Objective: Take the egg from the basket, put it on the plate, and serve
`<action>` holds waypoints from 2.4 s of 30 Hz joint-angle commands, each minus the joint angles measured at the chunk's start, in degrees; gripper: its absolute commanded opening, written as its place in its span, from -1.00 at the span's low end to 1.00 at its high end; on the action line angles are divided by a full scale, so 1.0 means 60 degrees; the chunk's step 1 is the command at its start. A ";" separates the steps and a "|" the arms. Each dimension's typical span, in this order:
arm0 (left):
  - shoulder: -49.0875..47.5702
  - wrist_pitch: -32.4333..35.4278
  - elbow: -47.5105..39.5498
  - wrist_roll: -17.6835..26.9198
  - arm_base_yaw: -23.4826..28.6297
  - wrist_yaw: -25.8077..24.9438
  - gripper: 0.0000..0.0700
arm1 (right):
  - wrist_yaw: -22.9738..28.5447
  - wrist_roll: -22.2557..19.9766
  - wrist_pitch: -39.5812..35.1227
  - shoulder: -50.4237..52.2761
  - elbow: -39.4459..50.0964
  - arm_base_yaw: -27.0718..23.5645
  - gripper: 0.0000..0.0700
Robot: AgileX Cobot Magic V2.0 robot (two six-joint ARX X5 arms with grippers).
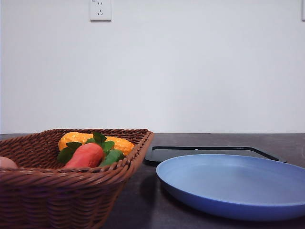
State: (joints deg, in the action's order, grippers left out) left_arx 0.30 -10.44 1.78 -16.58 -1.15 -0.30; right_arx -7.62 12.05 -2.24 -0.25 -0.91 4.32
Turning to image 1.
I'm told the brown woven wicker basket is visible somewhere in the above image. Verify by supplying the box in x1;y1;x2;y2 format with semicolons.
0;129;154;229

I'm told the red toy carrot with leaves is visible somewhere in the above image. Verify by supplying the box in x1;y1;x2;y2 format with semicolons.
57;133;115;168

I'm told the black rectangular tray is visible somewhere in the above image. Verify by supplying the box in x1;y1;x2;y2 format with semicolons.
144;146;286;167

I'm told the brown egg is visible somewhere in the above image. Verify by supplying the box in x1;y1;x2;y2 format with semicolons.
0;156;18;169

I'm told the blue round plate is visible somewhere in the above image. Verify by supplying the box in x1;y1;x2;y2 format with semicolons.
156;154;305;221

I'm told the orange toy corn cob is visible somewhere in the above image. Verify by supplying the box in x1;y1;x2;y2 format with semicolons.
58;132;134;155

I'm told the white wall power socket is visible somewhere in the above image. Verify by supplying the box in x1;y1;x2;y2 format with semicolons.
90;0;112;23

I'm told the green toy vegetable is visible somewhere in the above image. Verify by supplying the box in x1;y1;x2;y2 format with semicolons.
100;149;124;167

